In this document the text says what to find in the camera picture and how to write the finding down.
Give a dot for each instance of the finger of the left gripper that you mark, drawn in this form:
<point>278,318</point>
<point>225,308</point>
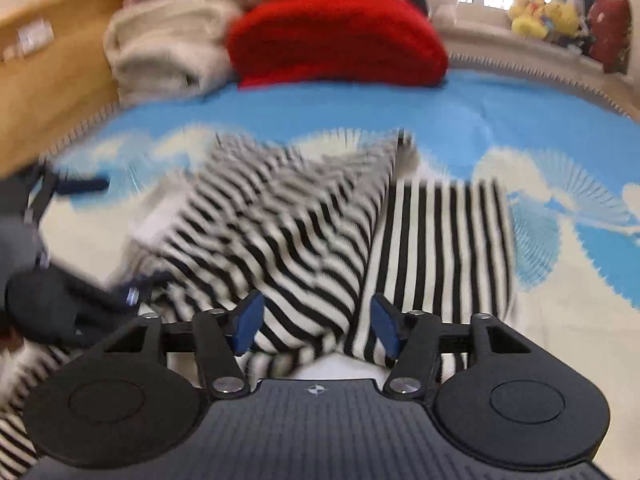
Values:
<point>130,294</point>
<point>69,186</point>

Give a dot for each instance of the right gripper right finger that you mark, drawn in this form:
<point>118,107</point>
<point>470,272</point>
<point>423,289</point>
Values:
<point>412,342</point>

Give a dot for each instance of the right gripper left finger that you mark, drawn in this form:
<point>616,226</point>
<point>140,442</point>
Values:
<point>220,337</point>

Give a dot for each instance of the black white striped garment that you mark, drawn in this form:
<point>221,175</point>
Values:
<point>318,238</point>

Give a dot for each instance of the wooden headboard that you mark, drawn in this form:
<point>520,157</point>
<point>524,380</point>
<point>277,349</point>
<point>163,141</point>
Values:
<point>47,93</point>

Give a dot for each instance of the cream folded blanket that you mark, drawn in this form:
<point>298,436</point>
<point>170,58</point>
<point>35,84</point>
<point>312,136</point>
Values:
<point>170,49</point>

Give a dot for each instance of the blue cream patterned bedspread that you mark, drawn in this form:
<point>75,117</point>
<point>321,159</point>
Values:
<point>571,169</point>

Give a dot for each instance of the red folded blanket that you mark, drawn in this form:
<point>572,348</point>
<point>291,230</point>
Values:
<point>380,41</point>

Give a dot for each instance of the yellow plush toys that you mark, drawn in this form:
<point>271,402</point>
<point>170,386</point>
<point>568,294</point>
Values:
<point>546,21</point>

